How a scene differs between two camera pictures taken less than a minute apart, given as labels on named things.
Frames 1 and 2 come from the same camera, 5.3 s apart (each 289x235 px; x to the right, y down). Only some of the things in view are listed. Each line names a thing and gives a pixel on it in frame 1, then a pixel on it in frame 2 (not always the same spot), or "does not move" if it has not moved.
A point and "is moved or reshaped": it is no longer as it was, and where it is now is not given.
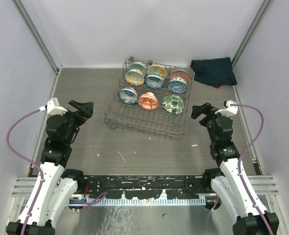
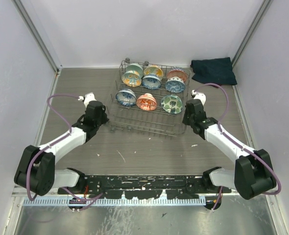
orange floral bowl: [148, 101] does not move
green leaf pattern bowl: [173, 104] does not move
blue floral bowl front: [128, 95] is moved or reshaped
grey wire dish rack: [151, 97] does not move
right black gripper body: [208, 122] -> [186, 119]
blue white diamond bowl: [178, 84] does not move
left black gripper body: [74, 121] -> [103, 120]
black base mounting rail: [137, 186] does not move
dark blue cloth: [214, 71] does not move
